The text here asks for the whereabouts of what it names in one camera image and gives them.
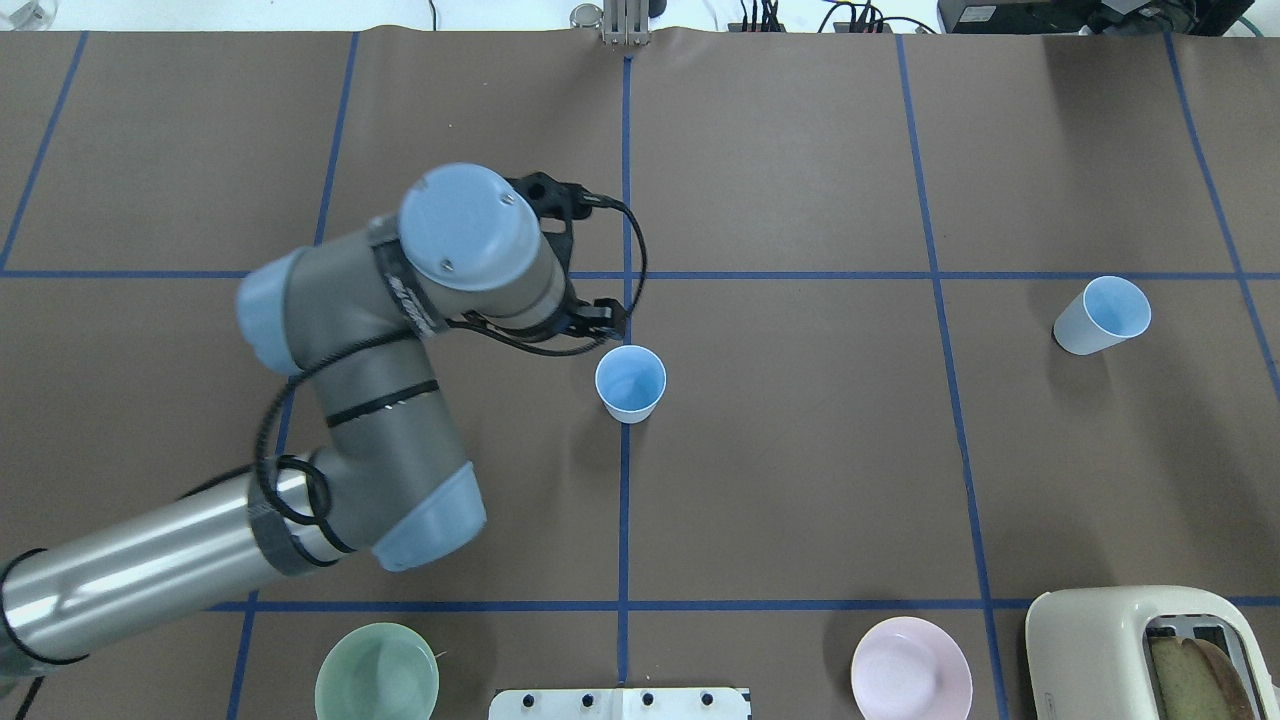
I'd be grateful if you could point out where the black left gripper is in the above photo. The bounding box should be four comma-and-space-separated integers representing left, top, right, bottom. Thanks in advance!
545, 284, 628, 345

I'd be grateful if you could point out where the blue cup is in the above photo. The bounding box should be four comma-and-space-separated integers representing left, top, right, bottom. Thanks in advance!
594, 345, 668, 425

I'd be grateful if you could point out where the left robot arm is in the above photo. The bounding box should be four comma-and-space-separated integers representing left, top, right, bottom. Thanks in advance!
3, 163, 643, 691

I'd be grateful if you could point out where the blue cup near right arm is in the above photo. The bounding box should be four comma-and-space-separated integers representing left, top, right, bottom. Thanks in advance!
1052, 275, 1152, 356

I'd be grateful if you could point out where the small metal cylinder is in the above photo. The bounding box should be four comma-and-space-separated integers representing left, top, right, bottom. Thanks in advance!
570, 3, 605, 29

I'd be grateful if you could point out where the green bowl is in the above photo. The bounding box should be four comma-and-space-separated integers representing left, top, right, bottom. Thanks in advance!
314, 623, 442, 719

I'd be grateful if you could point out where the pink bowl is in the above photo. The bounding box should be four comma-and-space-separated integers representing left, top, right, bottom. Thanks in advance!
849, 616, 974, 719

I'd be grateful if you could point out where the cream toaster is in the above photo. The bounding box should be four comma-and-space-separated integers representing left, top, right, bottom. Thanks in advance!
1025, 585, 1277, 719

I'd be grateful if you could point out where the toast slice in toaster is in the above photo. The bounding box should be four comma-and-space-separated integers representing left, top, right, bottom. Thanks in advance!
1148, 635, 1256, 719

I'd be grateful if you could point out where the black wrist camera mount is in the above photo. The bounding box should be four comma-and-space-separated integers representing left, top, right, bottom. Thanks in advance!
506, 172, 616, 273

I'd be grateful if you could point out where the aluminium frame post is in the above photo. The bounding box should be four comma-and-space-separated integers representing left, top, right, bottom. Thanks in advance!
599, 0, 653, 46

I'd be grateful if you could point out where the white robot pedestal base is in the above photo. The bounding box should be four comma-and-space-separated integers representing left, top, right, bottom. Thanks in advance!
488, 687, 753, 719

